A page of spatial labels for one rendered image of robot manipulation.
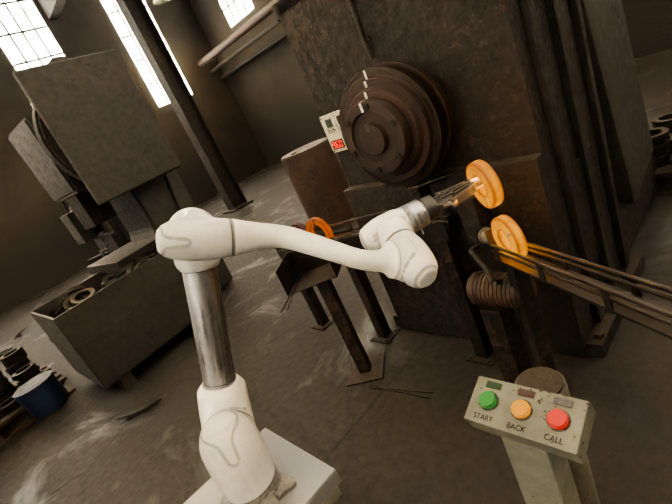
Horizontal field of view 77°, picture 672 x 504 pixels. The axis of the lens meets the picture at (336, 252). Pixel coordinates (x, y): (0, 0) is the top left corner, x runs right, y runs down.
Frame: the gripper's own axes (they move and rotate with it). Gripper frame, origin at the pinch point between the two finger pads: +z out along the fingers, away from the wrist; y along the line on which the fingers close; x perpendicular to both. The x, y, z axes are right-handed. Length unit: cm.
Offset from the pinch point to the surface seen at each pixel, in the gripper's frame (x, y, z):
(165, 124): 139, -1081, -264
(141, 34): 249, -711, -154
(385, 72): 39, -36, -4
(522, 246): -22.6, 7.6, 1.4
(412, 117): 22.2, -28.2, -3.6
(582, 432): -32, 62, -25
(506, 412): -31, 51, -34
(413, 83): 32.2, -28.4, 1.2
